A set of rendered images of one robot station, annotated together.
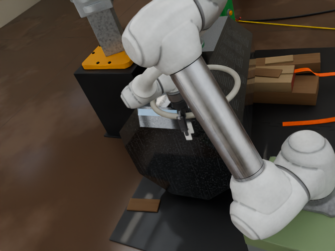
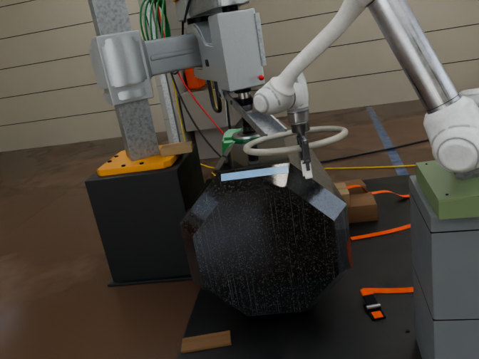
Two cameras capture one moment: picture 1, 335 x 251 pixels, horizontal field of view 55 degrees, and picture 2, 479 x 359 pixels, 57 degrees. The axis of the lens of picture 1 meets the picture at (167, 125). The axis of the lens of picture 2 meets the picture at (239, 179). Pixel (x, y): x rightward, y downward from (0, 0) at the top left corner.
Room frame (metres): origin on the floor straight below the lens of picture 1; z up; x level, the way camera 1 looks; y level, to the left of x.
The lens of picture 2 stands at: (-0.22, 1.02, 1.46)
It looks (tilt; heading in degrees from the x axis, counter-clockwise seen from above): 18 degrees down; 331
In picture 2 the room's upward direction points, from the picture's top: 10 degrees counter-clockwise
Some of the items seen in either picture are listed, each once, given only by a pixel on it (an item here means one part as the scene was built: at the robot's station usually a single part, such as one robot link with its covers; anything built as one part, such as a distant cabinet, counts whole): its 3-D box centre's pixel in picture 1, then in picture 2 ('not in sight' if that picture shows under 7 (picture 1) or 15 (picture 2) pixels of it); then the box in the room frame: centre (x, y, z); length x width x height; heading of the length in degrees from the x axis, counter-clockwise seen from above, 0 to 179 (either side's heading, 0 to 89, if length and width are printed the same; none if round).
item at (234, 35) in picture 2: not in sight; (232, 53); (2.12, -0.36, 1.34); 0.36 x 0.22 x 0.45; 167
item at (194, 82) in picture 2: not in sight; (196, 76); (5.08, -1.51, 1.00); 0.50 x 0.22 x 0.33; 138
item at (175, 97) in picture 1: (176, 92); (298, 115); (1.22, -0.09, 1.09); 0.09 x 0.09 x 0.06
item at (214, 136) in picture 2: not in sight; (221, 115); (5.03, -1.75, 0.43); 1.30 x 0.62 x 0.86; 138
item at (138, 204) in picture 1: (143, 204); (206, 341); (1.56, 0.39, 0.02); 0.25 x 0.10 x 0.01; 62
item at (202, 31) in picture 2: not in sight; (220, 55); (2.42, -0.44, 1.32); 0.74 x 0.23 x 0.49; 167
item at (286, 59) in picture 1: (278, 60); not in sight; (2.49, -1.21, 0.13); 0.25 x 0.10 x 0.01; 61
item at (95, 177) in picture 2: (133, 86); (156, 211); (2.61, 0.16, 0.37); 0.66 x 0.66 x 0.74; 52
